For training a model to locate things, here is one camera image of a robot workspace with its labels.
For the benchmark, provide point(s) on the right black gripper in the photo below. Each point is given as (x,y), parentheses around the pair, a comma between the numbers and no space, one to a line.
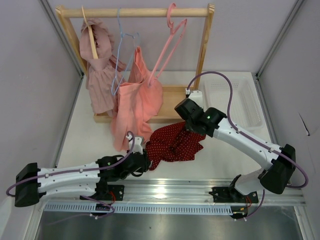
(187,125)

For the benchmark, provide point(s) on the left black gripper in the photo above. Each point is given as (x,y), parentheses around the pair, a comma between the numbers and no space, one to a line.
(145,168)

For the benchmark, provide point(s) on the red polka dot skirt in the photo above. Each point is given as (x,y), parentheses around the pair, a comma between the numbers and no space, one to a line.
(173,143)

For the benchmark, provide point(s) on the pink plastic hanger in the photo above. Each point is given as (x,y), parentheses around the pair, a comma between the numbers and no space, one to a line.
(176,34)

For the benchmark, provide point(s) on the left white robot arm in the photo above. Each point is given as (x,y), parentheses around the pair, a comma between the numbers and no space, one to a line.
(93,180)

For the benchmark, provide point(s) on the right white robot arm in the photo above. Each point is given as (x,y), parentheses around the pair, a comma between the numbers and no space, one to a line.
(276,162)

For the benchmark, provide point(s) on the beige wooden hanger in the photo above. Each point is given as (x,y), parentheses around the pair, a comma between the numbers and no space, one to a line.
(91,35)

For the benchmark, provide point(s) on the white plastic basket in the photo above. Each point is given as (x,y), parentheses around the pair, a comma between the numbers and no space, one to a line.
(244,109)

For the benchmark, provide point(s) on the salmon pink garment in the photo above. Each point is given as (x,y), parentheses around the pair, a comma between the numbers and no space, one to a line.
(138,100)

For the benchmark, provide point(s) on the mauve pleated dress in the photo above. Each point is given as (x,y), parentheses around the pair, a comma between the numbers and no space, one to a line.
(102,71)

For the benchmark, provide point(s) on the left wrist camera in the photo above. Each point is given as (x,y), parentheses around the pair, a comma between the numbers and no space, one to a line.
(135,144)

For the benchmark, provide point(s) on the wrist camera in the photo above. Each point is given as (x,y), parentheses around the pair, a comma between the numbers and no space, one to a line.
(135,144)
(194,95)

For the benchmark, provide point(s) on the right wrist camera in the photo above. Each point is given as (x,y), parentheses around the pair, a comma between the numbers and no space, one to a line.
(194,95)

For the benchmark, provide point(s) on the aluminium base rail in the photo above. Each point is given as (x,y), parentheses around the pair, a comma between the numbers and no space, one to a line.
(178,192)

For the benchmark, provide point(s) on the white slotted cable duct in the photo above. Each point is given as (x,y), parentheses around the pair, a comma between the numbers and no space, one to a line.
(135,208)

